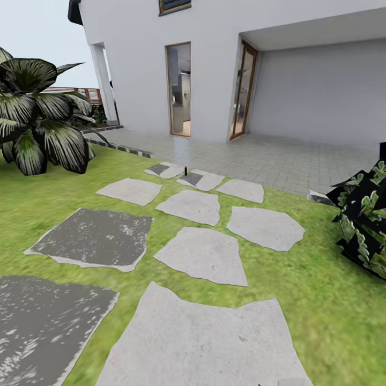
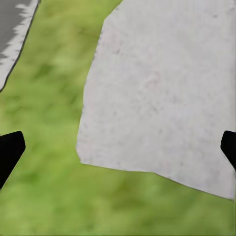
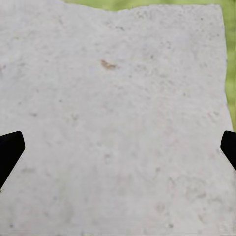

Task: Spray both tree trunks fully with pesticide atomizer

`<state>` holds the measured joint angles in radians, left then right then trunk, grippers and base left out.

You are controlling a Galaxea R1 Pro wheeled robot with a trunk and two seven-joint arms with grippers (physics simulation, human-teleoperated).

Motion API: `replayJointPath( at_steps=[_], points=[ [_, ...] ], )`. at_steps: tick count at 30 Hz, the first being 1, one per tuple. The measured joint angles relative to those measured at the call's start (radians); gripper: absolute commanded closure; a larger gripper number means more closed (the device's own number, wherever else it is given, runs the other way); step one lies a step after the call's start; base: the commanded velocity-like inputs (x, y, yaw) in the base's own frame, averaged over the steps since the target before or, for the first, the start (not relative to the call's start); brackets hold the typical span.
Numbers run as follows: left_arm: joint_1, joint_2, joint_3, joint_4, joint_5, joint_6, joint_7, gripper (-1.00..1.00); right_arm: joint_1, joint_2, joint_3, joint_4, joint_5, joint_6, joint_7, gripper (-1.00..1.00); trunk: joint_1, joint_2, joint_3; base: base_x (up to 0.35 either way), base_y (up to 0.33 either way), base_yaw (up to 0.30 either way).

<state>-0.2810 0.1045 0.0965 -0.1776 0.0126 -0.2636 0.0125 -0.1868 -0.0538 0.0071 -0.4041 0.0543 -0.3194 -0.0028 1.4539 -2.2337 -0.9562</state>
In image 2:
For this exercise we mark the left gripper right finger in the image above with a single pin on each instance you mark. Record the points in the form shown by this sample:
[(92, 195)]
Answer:
[(228, 146)]

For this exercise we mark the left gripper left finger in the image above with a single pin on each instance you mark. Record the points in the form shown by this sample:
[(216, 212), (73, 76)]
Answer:
[(12, 146)]

